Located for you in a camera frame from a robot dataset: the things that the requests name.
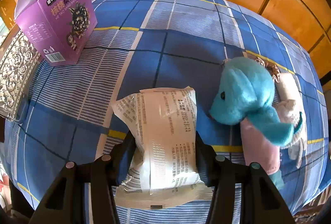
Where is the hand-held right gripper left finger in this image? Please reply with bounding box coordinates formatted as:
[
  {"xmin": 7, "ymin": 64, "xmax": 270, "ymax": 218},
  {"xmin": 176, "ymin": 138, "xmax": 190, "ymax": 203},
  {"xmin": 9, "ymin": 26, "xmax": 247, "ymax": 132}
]
[{"xmin": 30, "ymin": 132, "xmax": 137, "ymax": 224}]

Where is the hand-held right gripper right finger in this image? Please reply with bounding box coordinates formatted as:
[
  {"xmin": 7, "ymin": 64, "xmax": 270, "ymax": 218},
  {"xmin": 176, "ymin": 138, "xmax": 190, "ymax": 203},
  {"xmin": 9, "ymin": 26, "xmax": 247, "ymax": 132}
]
[{"xmin": 194, "ymin": 131, "xmax": 295, "ymax": 224}]

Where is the white plastic packet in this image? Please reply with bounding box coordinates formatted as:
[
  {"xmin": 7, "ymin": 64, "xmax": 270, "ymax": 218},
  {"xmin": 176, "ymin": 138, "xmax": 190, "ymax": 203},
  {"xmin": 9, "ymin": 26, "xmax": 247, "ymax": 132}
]
[{"xmin": 111, "ymin": 87, "xmax": 215, "ymax": 210}]

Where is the blue plush toy pink outfit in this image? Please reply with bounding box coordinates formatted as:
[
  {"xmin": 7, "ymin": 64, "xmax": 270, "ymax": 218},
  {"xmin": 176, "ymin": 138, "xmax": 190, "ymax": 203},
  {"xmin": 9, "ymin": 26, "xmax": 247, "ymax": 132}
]
[{"xmin": 209, "ymin": 57, "xmax": 302, "ymax": 189}]

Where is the white sock blue band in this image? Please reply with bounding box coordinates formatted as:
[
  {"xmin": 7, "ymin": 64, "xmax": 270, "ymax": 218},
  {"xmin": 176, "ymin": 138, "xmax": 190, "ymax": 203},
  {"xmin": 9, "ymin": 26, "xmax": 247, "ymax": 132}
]
[{"xmin": 278, "ymin": 99, "xmax": 308, "ymax": 169}]

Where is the pink-brown scrunchie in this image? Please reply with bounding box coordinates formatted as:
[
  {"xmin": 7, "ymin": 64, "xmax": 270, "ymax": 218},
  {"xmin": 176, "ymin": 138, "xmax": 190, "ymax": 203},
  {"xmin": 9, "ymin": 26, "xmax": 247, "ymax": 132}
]
[{"xmin": 255, "ymin": 57, "xmax": 282, "ymax": 82}]

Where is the blue plaid bedsheet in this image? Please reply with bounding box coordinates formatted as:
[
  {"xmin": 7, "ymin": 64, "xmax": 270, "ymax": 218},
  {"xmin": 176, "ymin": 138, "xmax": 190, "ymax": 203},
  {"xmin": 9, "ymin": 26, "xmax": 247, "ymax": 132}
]
[{"xmin": 0, "ymin": 0, "xmax": 330, "ymax": 224}]

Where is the silver embossed tissue box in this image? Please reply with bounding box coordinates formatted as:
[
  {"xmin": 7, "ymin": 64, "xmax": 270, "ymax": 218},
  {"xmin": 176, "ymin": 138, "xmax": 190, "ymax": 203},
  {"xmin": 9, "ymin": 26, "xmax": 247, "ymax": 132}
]
[{"xmin": 0, "ymin": 31, "xmax": 42, "ymax": 121}]

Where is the purple carton box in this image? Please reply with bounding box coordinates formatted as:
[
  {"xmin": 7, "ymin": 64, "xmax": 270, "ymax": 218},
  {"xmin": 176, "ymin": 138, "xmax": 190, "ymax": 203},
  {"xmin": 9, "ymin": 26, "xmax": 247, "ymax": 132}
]
[{"xmin": 14, "ymin": 0, "xmax": 97, "ymax": 67}]

